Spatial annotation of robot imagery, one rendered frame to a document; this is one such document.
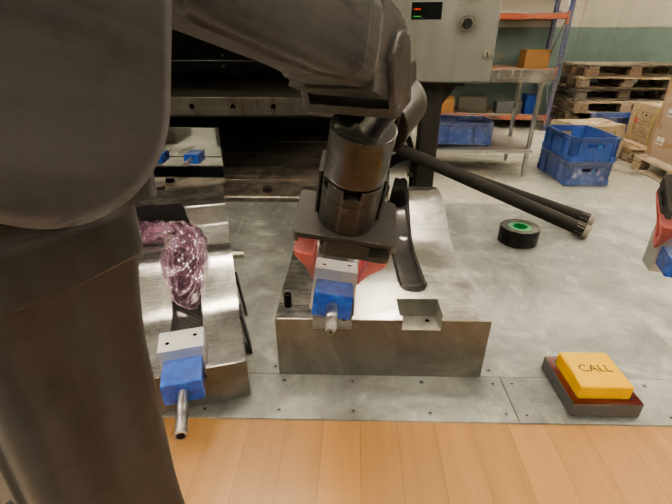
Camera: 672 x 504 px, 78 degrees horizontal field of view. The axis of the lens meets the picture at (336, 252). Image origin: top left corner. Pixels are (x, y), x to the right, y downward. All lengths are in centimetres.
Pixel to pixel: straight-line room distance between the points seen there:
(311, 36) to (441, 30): 107
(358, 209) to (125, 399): 26
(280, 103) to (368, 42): 96
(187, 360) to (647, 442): 51
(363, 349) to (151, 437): 37
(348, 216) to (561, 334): 42
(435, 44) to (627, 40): 656
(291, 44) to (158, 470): 20
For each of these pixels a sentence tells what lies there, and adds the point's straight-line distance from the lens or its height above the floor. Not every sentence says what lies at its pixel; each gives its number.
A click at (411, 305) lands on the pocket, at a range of 55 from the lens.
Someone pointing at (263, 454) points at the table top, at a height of 80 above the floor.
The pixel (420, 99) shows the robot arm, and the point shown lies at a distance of 43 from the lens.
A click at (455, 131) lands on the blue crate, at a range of 425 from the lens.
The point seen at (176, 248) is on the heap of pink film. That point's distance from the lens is 65.
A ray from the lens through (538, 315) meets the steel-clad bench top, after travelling 73.
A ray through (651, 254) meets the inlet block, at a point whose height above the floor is 92.
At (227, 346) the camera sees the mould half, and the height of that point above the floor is 86.
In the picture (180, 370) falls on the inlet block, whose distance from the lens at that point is 50.
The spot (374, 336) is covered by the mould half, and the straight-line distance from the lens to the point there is 52.
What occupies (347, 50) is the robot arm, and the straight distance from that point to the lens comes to 27.
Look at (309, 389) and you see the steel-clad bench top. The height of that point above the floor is 80.
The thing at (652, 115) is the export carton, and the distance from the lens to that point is 571.
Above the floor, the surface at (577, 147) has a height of 35.
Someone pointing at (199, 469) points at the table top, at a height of 80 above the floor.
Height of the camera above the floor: 119
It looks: 28 degrees down
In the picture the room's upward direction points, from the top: straight up
